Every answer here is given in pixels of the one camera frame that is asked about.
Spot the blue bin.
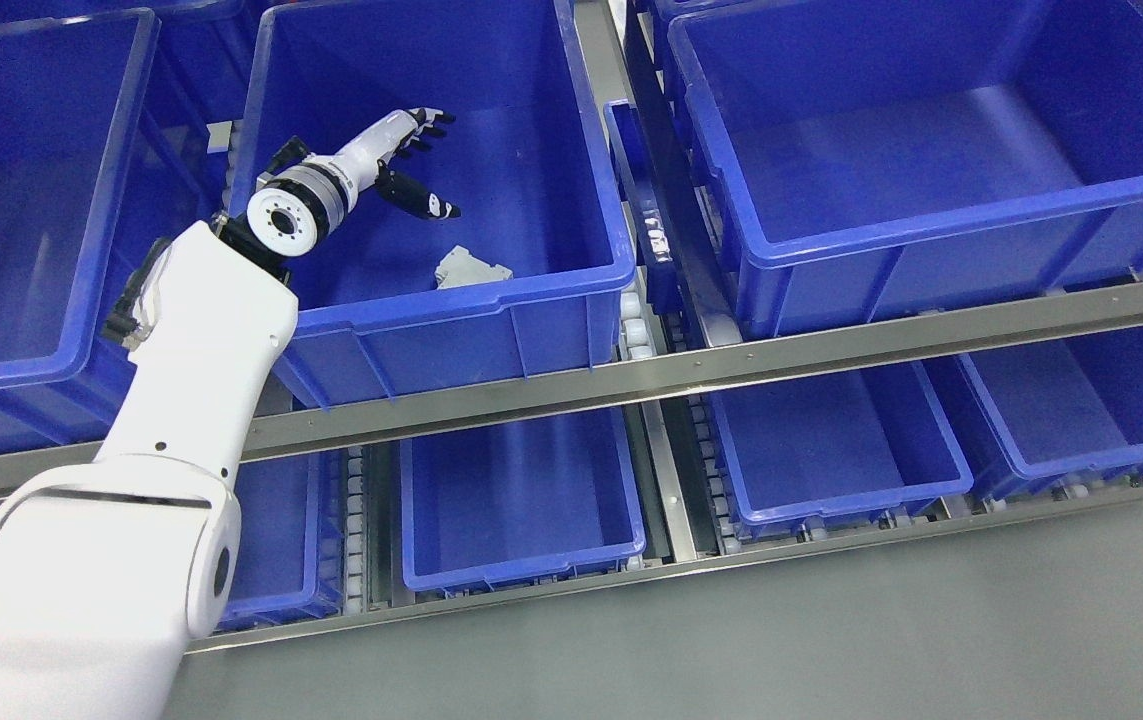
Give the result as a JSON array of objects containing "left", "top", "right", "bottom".
[
  {"left": 398, "top": 407, "right": 648, "bottom": 594},
  {"left": 216, "top": 451, "right": 347, "bottom": 632},
  {"left": 708, "top": 361, "right": 974, "bottom": 541},
  {"left": 924, "top": 327, "right": 1143, "bottom": 501},
  {"left": 231, "top": 1, "right": 636, "bottom": 407},
  {"left": 666, "top": 1, "right": 1143, "bottom": 339},
  {"left": 0, "top": 8, "right": 217, "bottom": 464}
]

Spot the grey red circuit breaker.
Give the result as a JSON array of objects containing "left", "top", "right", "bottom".
[{"left": 434, "top": 245, "right": 513, "bottom": 290}]

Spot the blue bin lower middle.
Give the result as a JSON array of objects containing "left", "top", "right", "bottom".
[{"left": 398, "top": 407, "right": 648, "bottom": 594}]

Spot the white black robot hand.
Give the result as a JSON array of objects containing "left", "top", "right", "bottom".
[{"left": 323, "top": 109, "right": 461, "bottom": 221}]

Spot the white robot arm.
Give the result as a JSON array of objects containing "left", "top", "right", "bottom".
[{"left": 0, "top": 222, "right": 298, "bottom": 719}]

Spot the steel rack shelf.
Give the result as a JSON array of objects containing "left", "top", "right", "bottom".
[{"left": 0, "top": 0, "right": 1143, "bottom": 656}]

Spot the blue bin upper left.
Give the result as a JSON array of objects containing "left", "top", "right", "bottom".
[{"left": 0, "top": 8, "right": 217, "bottom": 464}]

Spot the blue bin upper right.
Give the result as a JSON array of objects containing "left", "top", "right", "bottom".
[{"left": 666, "top": 1, "right": 1143, "bottom": 339}]

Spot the blue bin lower far right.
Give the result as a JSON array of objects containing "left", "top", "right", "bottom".
[{"left": 924, "top": 327, "right": 1143, "bottom": 501}]

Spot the blue bin upper middle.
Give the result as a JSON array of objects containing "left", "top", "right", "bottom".
[{"left": 231, "top": 1, "right": 636, "bottom": 407}]

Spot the blue bin lower left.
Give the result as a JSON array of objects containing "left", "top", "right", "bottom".
[{"left": 216, "top": 451, "right": 347, "bottom": 632}]

